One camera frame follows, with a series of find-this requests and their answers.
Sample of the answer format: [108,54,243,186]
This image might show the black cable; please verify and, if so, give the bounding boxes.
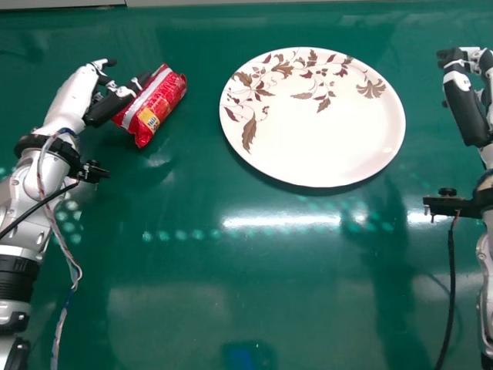
[0,179,82,240]
[433,210,461,370]

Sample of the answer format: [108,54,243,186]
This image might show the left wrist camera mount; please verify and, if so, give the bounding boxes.
[75,160,112,188]

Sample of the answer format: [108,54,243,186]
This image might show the white red twisted wire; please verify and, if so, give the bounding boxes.
[37,127,84,370]

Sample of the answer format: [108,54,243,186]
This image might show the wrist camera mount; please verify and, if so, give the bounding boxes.
[75,160,112,188]
[422,187,485,224]

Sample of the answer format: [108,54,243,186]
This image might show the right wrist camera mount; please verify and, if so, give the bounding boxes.
[422,187,485,224]

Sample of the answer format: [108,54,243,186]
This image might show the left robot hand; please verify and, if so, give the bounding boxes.
[14,57,153,171]

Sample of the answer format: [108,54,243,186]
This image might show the plate with brown leaf pattern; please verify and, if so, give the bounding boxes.
[218,46,407,189]

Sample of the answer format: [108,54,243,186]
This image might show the red biscuit packet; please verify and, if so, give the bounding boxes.
[110,63,189,150]

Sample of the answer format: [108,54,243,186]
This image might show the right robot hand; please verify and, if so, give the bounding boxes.
[437,45,493,211]

